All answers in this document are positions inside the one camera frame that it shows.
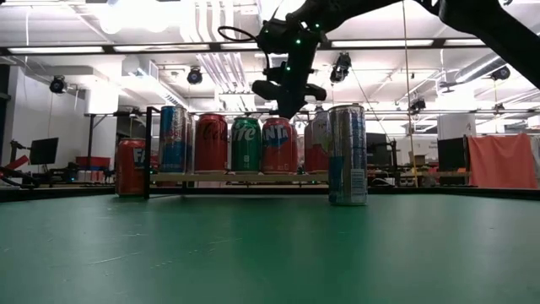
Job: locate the blue silver Red Bull can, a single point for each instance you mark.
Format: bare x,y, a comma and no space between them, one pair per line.
173,139

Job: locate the black overhead camera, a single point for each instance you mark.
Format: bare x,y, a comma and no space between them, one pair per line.
341,67

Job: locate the white silver soda can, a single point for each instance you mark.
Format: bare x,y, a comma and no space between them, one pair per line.
311,148

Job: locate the background black robot arm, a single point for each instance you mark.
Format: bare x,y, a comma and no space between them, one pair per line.
63,175

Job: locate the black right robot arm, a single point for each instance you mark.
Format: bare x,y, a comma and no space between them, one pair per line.
485,25

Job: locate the red fabric backdrop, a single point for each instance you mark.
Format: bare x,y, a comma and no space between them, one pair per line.
502,162

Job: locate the black shelf end frame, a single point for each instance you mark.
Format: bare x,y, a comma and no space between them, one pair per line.
147,152

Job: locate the black monitor on arm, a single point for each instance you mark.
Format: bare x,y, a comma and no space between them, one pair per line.
42,150

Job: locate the black background panel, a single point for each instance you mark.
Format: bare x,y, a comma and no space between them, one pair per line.
377,150

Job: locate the red storage bin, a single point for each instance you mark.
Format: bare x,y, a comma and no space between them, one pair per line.
93,161

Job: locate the white and black cabinet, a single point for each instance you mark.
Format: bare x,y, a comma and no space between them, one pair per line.
453,126

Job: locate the red can with black label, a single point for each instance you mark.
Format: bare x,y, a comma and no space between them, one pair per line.
211,143

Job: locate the cardboard box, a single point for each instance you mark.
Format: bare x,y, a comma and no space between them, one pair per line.
418,159

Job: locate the green Sprite can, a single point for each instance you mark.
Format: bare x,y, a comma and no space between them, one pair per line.
246,145

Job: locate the background black table frame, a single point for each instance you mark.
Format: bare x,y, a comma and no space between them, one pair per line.
90,143

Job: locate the dark red soda can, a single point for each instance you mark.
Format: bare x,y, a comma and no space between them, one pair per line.
128,169

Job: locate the orange-red Fanta can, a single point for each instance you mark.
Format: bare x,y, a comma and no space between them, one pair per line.
278,148

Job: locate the silver and red soda can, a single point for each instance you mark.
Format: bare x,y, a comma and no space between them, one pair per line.
322,139

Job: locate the green table mat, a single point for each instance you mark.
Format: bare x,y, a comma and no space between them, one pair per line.
316,262

